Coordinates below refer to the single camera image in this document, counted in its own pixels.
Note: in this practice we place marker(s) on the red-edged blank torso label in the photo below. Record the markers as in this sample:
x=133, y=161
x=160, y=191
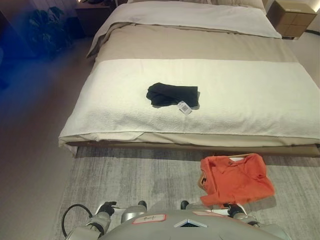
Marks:
x=210, y=213

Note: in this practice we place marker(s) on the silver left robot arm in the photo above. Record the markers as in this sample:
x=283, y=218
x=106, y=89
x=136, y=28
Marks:
x=97, y=222

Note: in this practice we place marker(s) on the tan cube nightstand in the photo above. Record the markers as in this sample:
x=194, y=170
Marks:
x=290, y=20

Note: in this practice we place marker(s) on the beige upholstered bed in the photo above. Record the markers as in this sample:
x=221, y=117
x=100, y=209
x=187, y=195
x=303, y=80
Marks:
x=175, y=50

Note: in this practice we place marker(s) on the orange polo shirt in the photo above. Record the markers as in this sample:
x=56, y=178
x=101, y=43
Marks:
x=235, y=180

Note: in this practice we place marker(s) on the white QR code tag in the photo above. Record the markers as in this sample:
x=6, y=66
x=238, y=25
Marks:
x=184, y=108

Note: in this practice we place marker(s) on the light grey top sheet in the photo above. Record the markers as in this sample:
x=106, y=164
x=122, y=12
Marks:
x=190, y=17

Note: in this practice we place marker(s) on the red-edged handwritten torso label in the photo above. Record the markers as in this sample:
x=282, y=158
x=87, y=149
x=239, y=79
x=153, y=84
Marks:
x=150, y=218

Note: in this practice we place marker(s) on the dark brown nightstand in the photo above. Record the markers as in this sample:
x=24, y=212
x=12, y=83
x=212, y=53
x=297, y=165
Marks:
x=95, y=17

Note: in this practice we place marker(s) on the silver left robot leg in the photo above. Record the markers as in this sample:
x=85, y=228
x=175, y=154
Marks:
x=136, y=210

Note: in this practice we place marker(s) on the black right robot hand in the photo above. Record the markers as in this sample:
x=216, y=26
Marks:
x=235, y=211

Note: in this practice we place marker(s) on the black garment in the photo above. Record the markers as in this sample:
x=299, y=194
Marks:
x=172, y=93

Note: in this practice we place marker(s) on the white textured bed throw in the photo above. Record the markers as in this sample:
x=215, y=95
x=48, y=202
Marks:
x=225, y=120

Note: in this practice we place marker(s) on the dark leafy plant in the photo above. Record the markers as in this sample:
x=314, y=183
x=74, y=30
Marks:
x=52, y=30

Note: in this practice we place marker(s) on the beige duvet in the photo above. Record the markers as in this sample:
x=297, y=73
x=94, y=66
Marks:
x=190, y=46

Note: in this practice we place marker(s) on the silver robot leg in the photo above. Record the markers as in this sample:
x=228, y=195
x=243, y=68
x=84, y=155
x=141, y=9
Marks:
x=192, y=207
x=136, y=210

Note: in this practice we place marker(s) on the silver robot torso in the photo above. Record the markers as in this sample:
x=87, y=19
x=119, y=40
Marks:
x=190, y=230

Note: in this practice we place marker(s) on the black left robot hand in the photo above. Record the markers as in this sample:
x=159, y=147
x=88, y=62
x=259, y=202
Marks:
x=107, y=207

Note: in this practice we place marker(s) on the grey floor rug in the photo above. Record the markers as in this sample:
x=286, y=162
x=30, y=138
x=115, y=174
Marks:
x=140, y=175

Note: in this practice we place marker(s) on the silver right robot leg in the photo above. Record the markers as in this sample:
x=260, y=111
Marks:
x=192, y=207

